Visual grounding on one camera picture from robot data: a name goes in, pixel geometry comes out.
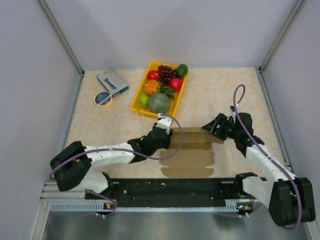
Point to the red apple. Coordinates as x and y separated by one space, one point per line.
153 75

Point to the small green lime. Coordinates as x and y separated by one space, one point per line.
143 99

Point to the yellow plastic tray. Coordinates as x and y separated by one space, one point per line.
174 103

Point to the green round melon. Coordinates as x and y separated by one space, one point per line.
159 103

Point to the aluminium front rail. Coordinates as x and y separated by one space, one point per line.
80 199

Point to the right aluminium frame post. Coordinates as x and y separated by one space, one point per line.
298 6

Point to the left aluminium frame post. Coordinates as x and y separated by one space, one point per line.
60 36

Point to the dark purple grape bunch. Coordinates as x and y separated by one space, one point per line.
165 74

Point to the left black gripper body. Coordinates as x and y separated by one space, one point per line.
164 144

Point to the orange pineapple with leaves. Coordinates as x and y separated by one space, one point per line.
153 86

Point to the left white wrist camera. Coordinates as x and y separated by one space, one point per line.
164 122

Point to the red pomegranate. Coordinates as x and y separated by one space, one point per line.
176 84

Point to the beige masking tape roll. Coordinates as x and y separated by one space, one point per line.
103 100

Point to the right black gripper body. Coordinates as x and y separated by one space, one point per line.
235 133

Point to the blue razor package box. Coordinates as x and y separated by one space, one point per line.
113 82

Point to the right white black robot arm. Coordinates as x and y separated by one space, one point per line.
289 199

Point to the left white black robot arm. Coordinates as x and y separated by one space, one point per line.
73 168

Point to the brown cardboard box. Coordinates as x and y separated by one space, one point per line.
195 158

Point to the green avocado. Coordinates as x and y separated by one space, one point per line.
182 70

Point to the aluminium frame post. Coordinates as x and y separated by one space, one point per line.
298 6
60 36

